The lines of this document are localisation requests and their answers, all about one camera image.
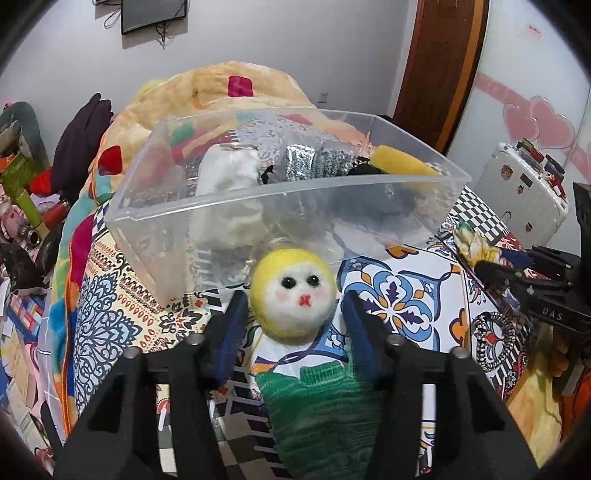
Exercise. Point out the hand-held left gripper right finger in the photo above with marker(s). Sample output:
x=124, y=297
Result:
x=361, y=330

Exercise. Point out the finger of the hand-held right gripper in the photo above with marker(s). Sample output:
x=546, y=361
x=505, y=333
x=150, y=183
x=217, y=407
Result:
x=503, y=274
x=549, y=259

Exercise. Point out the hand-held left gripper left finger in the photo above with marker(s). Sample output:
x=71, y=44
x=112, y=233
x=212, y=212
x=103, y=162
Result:
x=232, y=323

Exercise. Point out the yellow green scrunchie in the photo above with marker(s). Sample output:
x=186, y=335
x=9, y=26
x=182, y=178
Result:
x=471, y=242

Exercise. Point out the yellow white felt doll head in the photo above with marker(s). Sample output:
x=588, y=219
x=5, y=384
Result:
x=295, y=295

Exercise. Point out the clear plastic storage box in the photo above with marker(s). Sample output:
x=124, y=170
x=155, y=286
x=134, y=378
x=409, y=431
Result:
x=295, y=203

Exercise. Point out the dark blue cloth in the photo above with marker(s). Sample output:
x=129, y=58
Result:
x=515, y=258

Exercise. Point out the patterned tile print mat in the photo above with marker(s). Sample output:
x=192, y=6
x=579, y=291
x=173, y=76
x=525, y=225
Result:
x=406, y=295

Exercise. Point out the white hard-shell suitcase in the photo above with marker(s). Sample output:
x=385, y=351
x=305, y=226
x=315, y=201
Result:
x=521, y=194

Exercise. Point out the green knitted cloth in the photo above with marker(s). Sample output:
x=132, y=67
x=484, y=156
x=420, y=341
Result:
x=323, y=415

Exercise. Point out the yellow fuzzy cloth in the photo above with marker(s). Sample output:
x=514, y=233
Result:
x=535, y=401

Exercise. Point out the white plush toy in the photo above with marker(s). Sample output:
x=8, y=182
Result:
x=226, y=180

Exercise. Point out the yellow plush toy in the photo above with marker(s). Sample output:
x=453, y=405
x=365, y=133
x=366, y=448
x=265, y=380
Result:
x=401, y=161

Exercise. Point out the black fuzzy item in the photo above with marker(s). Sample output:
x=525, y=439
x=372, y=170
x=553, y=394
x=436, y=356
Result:
x=364, y=170

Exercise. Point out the silver glitter cloth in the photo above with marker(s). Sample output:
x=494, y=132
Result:
x=309, y=161

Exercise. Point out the red green striped cloth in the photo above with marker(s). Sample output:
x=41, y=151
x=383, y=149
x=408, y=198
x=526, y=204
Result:
x=191, y=143

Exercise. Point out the red bottle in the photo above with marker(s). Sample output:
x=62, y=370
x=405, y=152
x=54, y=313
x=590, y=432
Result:
x=56, y=213

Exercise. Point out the brown wooden door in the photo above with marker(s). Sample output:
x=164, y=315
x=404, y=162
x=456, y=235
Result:
x=443, y=69

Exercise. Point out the orange patchwork fleece blanket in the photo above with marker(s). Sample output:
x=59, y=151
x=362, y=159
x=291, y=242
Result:
x=194, y=92

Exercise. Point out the black jacket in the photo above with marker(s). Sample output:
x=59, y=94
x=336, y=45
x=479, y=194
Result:
x=81, y=143

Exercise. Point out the pink heart wall stickers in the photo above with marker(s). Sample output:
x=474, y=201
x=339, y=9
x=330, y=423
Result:
x=538, y=122

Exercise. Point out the wall-mounted black screen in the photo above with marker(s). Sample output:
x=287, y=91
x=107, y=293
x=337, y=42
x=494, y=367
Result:
x=152, y=14

